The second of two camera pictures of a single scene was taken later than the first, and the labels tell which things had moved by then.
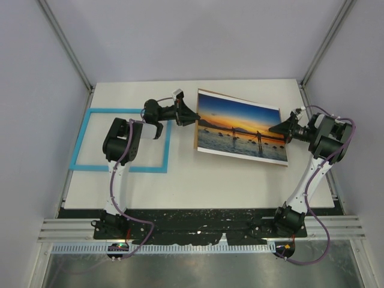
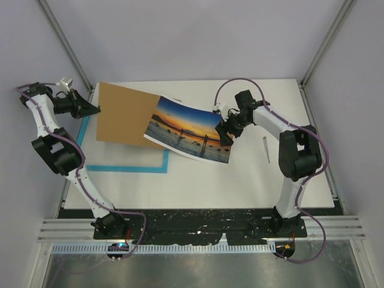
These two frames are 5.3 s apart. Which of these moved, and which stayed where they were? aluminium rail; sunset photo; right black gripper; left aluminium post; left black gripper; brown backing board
Moved: left black gripper; sunset photo; brown backing board; right black gripper
Stayed: aluminium rail; left aluminium post
